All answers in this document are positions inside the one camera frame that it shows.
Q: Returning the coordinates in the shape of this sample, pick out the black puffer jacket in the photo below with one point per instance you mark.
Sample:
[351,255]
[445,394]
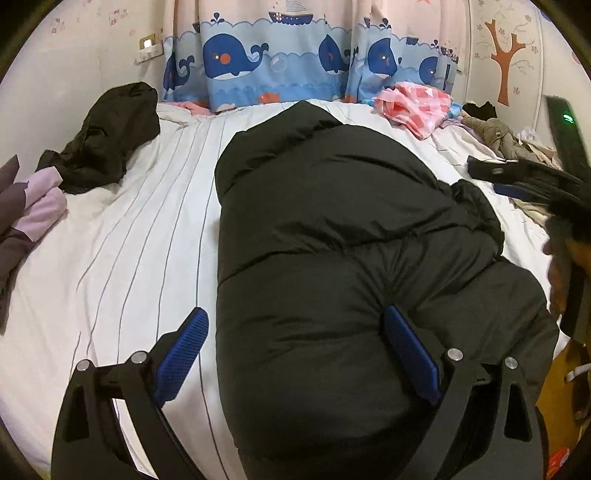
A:
[324,226]

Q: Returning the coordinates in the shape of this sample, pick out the pink checked cloth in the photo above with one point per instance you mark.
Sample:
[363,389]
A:
[419,108]

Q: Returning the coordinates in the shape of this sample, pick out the wardrobe with tree decal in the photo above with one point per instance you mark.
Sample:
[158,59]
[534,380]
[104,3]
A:
[517,58]

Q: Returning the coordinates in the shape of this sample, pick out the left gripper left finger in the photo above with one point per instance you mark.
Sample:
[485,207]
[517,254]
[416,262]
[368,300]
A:
[89,442]

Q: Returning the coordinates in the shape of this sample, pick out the person right hand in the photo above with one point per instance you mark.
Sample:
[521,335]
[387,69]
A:
[565,252]

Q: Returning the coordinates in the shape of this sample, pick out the purple lilac jacket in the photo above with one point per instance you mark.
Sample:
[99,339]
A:
[29,209]

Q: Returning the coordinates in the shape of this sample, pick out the olive brown garment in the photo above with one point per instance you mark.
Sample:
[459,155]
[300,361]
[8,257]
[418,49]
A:
[495,134]

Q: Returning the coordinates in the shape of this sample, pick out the whale pattern curtain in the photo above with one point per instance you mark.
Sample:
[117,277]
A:
[228,54]

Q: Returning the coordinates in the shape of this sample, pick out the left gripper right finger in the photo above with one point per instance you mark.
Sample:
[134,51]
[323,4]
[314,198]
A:
[480,421]

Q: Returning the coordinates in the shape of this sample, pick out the pink pillow at headboard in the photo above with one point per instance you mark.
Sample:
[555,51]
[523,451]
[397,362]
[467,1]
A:
[193,108]

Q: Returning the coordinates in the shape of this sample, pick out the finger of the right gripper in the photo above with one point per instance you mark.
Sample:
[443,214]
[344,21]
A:
[521,193]
[511,172]

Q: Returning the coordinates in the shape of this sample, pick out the black garment near headboard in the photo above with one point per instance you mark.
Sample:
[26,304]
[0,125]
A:
[121,120]

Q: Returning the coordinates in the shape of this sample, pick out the wall socket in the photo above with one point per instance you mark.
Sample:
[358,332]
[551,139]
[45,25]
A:
[150,47]

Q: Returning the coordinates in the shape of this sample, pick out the beige puffer jacket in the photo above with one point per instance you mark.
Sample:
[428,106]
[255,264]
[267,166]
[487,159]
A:
[536,206]

